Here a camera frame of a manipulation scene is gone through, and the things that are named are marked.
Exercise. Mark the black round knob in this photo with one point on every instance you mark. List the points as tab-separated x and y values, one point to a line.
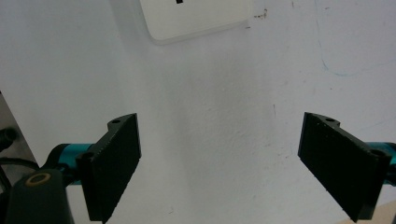
6	137

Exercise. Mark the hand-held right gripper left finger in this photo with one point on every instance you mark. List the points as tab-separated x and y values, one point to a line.
112	165

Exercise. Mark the white rectangular tray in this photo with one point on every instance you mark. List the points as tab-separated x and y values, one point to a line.
193	18

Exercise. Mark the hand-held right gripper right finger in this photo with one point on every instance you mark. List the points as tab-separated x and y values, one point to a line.
339	165

